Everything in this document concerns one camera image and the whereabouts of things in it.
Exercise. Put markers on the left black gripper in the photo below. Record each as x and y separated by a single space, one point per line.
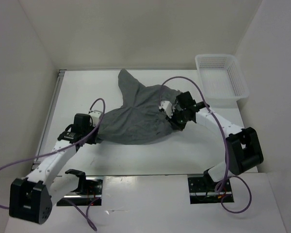
92 140

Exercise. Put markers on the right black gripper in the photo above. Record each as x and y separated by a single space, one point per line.
174 124

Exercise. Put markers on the grey shorts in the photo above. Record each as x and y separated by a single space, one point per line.
138 121

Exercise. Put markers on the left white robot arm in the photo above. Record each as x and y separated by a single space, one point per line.
33 197

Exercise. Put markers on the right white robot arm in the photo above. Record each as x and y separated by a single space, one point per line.
242 145

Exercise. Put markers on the white plastic basket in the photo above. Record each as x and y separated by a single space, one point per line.
221 78

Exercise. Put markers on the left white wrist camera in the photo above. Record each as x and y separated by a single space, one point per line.
95 116

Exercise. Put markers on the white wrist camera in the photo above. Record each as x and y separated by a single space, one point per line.
95 116
167 107

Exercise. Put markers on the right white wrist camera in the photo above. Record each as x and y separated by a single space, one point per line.
167 107

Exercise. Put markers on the aluminium table edge rail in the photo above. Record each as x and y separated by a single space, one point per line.
51 109

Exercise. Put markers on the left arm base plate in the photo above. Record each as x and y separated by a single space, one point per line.
91 194

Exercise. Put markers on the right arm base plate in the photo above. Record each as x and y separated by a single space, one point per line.
201 194

